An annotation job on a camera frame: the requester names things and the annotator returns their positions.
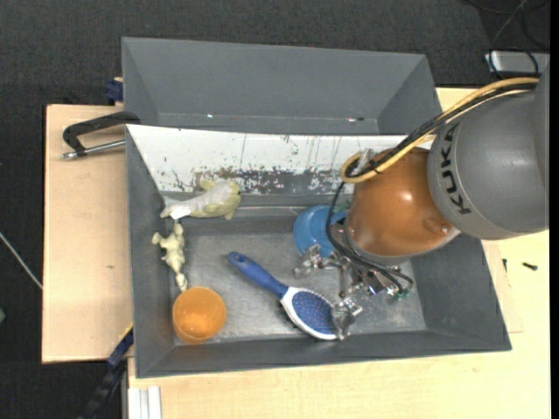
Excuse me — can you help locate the pale yellow toy dinosaur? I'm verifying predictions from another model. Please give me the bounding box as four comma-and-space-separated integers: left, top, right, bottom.
150, 222, 190, 292

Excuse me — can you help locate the grey metal bin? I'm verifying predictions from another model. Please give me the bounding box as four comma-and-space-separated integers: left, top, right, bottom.
121, 37, 513, 379

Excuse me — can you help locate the grey and yellow toy shark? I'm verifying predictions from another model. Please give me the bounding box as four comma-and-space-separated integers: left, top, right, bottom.
159, 178, 243, 222

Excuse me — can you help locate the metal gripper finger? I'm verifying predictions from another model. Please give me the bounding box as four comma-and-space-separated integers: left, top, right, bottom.
293, 244, 328, 279
330, 296, 365, 341

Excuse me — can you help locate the blue bowl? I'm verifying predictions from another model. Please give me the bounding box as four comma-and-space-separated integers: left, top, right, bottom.
293, 203, 349, 259

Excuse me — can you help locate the blue and white hairbrush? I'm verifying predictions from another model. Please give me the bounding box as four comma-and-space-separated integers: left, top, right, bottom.
226, 251, 347, 341

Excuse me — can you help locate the pale cardboard board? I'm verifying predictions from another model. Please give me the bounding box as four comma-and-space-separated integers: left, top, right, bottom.
41, 103, 135, 364

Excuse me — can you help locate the orange cup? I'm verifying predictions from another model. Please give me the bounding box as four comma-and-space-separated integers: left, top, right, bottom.
171, 285, 228, 346

